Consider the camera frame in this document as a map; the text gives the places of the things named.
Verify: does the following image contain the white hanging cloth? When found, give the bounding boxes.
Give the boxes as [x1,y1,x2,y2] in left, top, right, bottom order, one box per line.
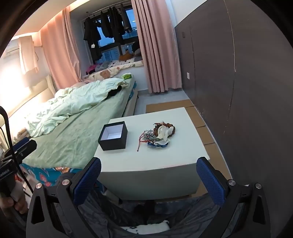
[18,35,40,75]

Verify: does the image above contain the red cord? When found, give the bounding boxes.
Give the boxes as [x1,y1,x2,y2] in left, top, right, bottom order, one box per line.
[137,134,147,152]

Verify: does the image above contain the silver chain necklace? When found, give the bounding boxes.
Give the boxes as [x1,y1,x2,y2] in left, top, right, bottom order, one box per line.
[142,129,161,143]

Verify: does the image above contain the cartoon printed cream quilt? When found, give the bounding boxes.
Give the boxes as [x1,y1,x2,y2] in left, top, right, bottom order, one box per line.
[81,58,145,83]

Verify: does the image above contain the person's dark trousers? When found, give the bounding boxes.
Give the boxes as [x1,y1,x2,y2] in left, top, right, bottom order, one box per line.
[77,193,242,238]

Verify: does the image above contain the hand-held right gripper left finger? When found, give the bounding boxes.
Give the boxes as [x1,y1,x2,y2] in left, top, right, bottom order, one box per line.
[26,157,124,238]

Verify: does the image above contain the blue bead bracelet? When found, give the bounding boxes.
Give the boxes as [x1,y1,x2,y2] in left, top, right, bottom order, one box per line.
[146,140,170,149]

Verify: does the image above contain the brown walnut bead bracelet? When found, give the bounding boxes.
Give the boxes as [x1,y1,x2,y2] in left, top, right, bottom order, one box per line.
[152,122,176,138]

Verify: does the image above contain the white table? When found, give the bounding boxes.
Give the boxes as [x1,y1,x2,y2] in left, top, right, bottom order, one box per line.
[94,107,210,201]

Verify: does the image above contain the pink curtain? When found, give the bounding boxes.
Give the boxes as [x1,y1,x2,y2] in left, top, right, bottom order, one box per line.
[130,0,183,94]
[40,6,82,90]

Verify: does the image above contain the bed with green sheet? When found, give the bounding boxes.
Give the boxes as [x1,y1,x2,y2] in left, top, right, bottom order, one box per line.
[0,75,140,175]

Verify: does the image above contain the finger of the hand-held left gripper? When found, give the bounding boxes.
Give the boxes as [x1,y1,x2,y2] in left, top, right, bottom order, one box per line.
[12,138,38,162]

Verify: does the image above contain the black cloth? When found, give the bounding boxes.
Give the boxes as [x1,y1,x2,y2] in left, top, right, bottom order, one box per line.
[108,86,123,98]

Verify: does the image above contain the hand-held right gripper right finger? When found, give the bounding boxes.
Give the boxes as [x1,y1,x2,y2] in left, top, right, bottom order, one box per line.
[174,157,272,238]

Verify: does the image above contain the flattened cardboard sheet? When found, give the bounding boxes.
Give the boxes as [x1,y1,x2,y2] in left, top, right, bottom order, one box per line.
[186,106,232,182]
[146,99,195,114]

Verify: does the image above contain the person's left hand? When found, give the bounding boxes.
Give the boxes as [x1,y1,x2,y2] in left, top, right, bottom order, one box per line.
[0,193,29,217]

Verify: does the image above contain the black jewelry box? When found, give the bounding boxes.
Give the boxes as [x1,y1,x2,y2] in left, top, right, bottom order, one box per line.
[98,121,128,151]

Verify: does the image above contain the light green duvet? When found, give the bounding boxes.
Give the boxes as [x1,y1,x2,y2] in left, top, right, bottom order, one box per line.
[27,78,129,137]

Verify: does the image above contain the white air conditioner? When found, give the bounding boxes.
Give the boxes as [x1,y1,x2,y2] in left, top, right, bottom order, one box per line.
[4,35,43,57]

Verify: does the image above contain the blue cartoon printed blanket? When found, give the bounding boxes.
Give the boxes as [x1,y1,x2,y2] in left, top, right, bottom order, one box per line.
[20,163,101,191]

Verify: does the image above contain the white flower hair tie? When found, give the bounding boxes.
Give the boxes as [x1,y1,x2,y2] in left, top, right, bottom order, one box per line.
[157,125,173,146]

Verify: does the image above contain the black cable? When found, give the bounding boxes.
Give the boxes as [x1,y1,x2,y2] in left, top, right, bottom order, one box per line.
[0,106,34,196]

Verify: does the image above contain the cream headboard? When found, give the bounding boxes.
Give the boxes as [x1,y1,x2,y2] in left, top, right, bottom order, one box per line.
[45,74,57,97]

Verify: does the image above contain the row of dark hanging clothes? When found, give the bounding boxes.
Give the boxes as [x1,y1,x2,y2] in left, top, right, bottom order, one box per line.
[82,4,133,62]

